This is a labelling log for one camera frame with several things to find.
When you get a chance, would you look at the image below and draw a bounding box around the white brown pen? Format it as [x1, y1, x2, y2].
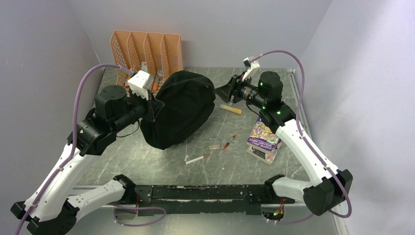
[184, 154, 210, 165]

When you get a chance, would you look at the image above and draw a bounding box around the aluminium frame rail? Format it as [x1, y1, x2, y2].
[53, 185, 340, 208]

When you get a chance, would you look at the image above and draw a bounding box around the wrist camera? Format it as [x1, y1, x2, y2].
[242, 56, 260, 81]
[127, 70, 154, 100]

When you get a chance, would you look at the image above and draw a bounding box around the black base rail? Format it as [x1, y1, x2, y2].
[115, 185, 295, 216]

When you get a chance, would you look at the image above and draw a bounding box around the yellow highlighter pen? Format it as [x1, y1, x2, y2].
[219, 104, 242, 115]

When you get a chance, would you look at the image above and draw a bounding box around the purple storey treehouse book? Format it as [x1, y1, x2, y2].
[247, 117, 282, 152]

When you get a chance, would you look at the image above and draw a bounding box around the black student backpack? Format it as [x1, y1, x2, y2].
[140, 70, 216, 150]

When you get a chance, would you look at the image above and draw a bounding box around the red pen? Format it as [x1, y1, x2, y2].
[221, 134, 237, 152]

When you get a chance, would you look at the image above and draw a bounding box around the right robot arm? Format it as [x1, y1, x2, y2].
[214, 71, 353, 218]

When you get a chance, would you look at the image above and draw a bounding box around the orange marker pen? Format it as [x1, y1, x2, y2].
[152, 76, 162, 91]

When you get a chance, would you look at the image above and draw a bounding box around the small brown eraser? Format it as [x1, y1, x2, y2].
[208, 144, 221, 150]

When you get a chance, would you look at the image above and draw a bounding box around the peach plastic desk organizer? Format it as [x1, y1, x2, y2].
[110, 30, 184, 94]

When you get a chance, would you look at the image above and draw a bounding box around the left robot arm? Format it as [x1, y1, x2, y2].
[11, 85, 164, 235]

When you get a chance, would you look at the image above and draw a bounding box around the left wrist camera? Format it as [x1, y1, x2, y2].
[127, 70, 154, 100]

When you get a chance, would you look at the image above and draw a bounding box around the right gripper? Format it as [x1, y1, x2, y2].
[213, 70, 267, 109]

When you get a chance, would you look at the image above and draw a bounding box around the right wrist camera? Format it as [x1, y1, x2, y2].
[242, 56, 260, 81]

